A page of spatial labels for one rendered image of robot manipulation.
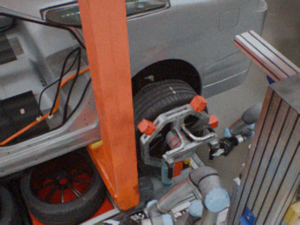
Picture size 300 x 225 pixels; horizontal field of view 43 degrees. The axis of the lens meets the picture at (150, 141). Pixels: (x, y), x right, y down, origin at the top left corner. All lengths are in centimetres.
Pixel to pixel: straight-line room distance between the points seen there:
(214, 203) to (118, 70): 78
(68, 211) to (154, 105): 102
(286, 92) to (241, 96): 298
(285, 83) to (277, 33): 403
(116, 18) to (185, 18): 100
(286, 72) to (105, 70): 81
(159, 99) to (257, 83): 221
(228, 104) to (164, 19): 198
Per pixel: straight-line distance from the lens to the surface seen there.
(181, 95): 267
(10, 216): 304
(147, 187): 310
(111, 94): 195
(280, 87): 151
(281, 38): 546
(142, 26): 251
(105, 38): 175
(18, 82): 340
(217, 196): 183
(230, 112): 426
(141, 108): 266
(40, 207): 301
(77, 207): 295
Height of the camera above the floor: 300
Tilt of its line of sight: 50 degrees down
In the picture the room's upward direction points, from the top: 1 degrees counter-clockwise
